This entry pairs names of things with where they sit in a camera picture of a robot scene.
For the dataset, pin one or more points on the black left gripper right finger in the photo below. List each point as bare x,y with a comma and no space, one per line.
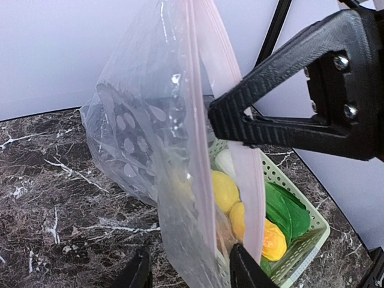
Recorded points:
245,272

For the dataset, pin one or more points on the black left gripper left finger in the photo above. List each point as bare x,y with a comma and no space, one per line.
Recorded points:
137,273

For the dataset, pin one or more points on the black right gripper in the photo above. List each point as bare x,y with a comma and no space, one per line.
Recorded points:
321,90

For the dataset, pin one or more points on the orange yellow mango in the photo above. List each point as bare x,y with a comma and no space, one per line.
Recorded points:
274,245

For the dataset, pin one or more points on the green white bok choy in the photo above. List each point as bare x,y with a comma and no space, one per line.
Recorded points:
282,207

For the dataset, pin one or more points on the clear zip top bag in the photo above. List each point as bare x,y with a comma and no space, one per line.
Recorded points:
147,130

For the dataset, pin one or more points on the green pepper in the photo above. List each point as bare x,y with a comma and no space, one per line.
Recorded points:
265,266

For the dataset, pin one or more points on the green perforated plastic basket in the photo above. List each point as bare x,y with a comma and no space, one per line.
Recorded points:
302,250

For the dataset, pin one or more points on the yellow lemon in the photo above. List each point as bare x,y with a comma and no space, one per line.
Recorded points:
226,193

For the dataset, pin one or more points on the black frame post right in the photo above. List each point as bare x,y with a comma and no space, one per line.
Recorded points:
274,30

